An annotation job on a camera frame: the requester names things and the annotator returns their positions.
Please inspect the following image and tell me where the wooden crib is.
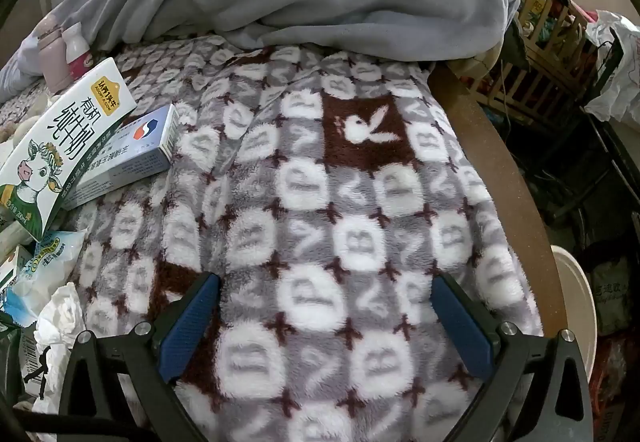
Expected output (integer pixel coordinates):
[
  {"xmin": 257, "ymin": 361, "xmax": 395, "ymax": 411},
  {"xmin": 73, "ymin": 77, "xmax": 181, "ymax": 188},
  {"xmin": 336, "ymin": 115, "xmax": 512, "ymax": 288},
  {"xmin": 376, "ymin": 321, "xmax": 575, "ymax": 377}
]
[{"xmin": 492, "ymin": 0, "xmax": 608, "ymax": 123}]

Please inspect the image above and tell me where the pale green small box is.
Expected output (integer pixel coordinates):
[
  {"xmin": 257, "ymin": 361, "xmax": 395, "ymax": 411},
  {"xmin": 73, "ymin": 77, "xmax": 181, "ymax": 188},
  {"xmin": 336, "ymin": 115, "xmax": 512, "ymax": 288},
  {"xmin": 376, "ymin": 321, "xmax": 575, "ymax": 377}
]
[{"xmin": 0, "ymin": 245, "xmax": 32, "ymax": 294}]

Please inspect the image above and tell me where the blue white medicine box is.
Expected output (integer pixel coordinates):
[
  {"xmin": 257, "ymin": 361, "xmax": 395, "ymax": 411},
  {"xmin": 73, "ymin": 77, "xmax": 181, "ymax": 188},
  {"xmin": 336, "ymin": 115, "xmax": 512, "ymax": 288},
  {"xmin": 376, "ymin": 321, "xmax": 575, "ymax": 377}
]
[{"xmin": 62, "ymin": 103, "xmax": 181, "ymax": 210}]

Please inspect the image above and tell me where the white printed plastic bag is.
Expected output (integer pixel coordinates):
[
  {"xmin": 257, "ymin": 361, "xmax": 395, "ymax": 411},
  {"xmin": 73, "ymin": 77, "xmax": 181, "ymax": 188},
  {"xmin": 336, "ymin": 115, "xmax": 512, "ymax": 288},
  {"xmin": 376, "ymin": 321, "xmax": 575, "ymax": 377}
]
[{"xmin": 585, "ymin": 10, "xmax": 640, "ymax": 123}]

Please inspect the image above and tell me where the wooden bed frame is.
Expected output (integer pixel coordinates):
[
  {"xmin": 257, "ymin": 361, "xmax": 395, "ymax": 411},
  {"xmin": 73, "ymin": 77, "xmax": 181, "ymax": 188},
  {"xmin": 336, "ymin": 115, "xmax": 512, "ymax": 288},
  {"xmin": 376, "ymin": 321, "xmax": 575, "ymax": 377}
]
[{"xmin": 430, "ymin": 62, "xmax": 568, "ymax": 338}]

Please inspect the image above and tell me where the white tissue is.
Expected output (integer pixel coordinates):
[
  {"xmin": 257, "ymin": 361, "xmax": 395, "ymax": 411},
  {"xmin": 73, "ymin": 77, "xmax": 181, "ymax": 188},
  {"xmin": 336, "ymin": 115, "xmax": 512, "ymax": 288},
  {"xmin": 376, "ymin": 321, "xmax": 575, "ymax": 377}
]
[{"xmin": 32, "ymin": 285, "xmax": 83, "ymax": 403}]

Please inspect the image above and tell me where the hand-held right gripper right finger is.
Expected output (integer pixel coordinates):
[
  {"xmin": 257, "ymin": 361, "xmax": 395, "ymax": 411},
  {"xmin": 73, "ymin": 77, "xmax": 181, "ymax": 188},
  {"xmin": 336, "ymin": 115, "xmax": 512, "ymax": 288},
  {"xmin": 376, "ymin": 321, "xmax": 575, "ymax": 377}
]
[{"xmin": 431, "ymin": 272, "xmax": 596, "ymax": 442}]

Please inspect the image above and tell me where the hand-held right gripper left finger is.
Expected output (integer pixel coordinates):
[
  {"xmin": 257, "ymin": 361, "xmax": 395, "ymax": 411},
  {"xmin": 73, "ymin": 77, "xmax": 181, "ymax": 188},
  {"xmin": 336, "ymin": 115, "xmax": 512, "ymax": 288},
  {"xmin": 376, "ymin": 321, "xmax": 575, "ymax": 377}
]
[{"xmin": 59, "ymin": 271, "xmax": 222, "ymax": 442}]

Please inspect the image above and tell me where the grey printed bag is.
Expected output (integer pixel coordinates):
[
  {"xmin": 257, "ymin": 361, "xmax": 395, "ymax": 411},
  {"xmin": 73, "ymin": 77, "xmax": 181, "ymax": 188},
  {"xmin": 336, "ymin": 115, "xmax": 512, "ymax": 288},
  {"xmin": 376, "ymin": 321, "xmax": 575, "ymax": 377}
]
[{"xmin": 595, "ymin": 247, "xmax": 640, "ymax": 338}]

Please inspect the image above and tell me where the white pink drink bottle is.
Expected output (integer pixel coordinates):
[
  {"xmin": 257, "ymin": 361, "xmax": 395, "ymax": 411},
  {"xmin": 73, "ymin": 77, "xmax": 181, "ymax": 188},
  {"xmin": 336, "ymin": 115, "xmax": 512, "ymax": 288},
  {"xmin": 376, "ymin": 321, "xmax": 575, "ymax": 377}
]
[{"xmin": 62, "ymin": 21, "xmax": 93, "ymax": 80}]

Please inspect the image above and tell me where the blue white plastic packet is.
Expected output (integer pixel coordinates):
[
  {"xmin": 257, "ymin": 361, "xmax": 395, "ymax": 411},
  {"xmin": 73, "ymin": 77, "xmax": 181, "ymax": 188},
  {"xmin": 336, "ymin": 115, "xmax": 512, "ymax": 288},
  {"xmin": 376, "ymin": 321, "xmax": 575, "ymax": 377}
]
[{"xmin": 0, "ymin": 229, "xmax": 88, "ymax": 328}]

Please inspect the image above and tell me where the cream round bin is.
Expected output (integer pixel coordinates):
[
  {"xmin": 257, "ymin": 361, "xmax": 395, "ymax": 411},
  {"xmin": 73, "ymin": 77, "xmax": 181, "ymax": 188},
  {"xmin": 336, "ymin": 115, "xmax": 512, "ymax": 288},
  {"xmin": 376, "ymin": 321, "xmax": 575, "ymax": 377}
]
[{"xmin": 550, "ymin": 245, "xmax": 598, "ymax": 373}]

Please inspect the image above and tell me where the grey brown printed blanket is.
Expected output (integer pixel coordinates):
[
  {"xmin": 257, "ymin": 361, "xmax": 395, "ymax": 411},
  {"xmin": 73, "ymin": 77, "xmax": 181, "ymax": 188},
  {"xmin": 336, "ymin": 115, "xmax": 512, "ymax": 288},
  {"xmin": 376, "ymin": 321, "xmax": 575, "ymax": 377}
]
[{"xmin": 0, "ymin": 35, "xmax": 546, "ymax": 442}]

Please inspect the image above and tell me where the white green milk carton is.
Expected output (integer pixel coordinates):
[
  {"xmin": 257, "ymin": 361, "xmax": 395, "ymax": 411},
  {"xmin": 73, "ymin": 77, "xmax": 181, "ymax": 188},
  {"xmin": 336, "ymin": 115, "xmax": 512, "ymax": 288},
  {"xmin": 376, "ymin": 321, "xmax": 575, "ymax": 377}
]
[{"xmin": 0, "ymin": 57, "xmax": 138, "ymax": 243}]

